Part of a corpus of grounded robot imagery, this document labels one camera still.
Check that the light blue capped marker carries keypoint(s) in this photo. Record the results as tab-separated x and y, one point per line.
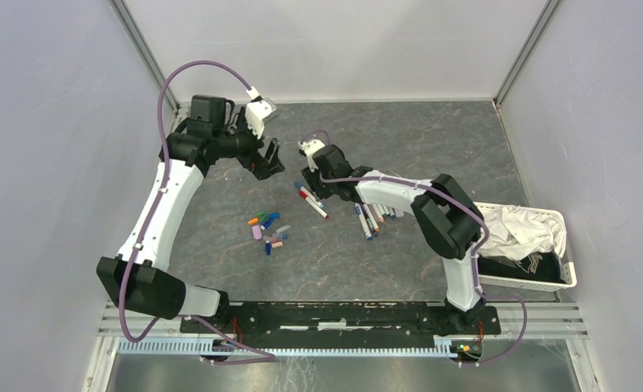
308	194

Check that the red capped white marker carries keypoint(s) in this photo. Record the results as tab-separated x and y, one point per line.
314	204

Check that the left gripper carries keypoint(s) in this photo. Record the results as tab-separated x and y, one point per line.
261	167

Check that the black cloth in basket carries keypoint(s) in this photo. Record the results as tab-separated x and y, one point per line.
539	267

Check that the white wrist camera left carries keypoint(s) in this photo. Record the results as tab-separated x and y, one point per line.
258	111

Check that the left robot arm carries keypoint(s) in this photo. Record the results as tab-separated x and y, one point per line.
137	278

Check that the white cloth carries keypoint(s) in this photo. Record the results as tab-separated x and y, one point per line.
516	232

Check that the blue capped white marker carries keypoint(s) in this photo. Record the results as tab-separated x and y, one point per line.
367	232

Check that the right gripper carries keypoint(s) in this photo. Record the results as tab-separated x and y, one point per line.
311	178

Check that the black purple pen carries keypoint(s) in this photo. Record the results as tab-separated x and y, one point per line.
370	224

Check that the white plastic basket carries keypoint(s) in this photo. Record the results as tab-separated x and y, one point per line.
568	274

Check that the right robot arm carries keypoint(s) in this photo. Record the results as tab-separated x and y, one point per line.
449	220

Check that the orange capped white marker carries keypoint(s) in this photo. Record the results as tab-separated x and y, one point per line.
372	219

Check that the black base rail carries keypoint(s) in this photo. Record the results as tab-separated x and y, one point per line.
350	324

